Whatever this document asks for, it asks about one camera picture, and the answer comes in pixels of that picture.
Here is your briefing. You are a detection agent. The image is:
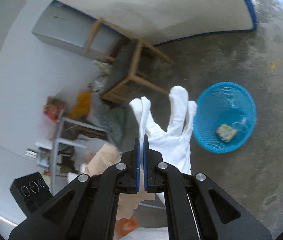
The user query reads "white cotton glove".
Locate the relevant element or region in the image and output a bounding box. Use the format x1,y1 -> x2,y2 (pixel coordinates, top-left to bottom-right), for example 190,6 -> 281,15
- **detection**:
128,85 -> 198,203

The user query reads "small colourful snack packet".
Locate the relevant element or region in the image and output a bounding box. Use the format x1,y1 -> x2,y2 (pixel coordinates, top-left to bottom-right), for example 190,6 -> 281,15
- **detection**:
215,124 -> 238,142

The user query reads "clear plastic cup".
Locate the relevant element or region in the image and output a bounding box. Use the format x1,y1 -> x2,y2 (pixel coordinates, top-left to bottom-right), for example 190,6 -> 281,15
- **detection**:
232,115 -> 248,133

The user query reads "blue plastic trash basket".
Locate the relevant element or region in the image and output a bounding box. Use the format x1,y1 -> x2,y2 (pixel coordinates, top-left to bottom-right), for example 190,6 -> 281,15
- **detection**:
193,82 -> 257,154

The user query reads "white metal shelf table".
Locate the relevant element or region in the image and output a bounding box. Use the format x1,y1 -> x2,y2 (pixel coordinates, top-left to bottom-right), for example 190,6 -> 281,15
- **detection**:
49,117 -> 109,195

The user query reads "yellow plastic bag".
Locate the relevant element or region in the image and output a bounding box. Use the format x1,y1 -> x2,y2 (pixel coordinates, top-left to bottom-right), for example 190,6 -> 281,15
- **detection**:
68,90 -> 92,119

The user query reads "wooden chair black seat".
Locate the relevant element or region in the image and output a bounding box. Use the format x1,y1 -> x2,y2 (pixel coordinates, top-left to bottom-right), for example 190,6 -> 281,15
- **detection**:
83,18 -> 174,104

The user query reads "grey refrigerator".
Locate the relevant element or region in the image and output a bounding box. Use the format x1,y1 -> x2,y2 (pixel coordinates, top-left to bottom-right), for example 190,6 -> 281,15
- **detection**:
32,0 -> 124,62

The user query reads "white mattress blue edge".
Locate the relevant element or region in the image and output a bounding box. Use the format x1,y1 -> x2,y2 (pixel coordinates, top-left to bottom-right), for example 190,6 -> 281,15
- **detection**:
56,0 -> 257,44

